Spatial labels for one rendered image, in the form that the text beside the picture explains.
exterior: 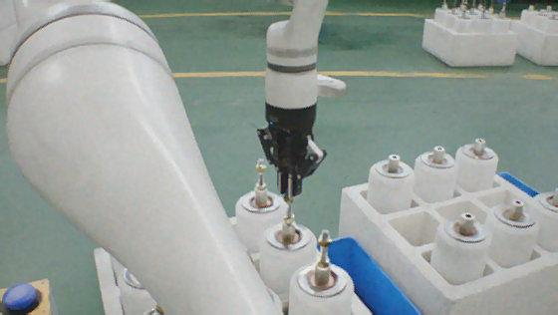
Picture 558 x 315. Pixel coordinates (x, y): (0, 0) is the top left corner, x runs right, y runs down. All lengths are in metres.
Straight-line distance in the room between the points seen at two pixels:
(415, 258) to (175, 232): 0.78
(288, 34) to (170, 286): 0.50
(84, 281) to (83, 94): 0.99
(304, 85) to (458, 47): 2.15
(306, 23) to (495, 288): 0.56
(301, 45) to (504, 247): 0.54
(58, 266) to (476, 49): 2.32
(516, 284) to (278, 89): 0.56
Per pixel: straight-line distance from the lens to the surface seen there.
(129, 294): 0.76
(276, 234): 0.83
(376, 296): 1.03
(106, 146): 0.20
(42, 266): 1.28
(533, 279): 1.00
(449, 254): 0.89
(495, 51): 2.91
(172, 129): 0.21
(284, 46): 0.66
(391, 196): 1.04
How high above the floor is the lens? 0.74
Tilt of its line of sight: 27 degrees down
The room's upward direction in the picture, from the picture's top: straight up
